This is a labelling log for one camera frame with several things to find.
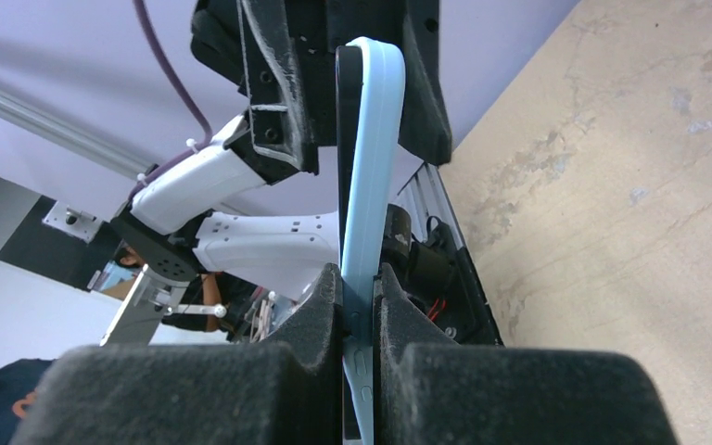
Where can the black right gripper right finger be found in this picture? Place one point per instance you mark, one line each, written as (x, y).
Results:
(432, 390)

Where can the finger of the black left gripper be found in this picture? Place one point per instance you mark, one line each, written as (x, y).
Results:
(425, 130)
(280, 127)

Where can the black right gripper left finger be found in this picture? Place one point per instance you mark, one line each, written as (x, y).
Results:
(285, 389)

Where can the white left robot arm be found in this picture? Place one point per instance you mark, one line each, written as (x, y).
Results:
(173, 218)

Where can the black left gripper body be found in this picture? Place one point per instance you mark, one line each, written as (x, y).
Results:
(317, 28)

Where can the aluminium frame rail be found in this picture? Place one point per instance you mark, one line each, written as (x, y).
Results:
(70, 137)

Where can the person with black hair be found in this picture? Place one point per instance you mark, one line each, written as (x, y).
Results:
(211, 289)

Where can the light blue phone case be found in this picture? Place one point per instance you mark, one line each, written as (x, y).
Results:
(381, 102)

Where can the black smartphone face down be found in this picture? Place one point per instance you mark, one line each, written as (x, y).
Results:
(358, 417)

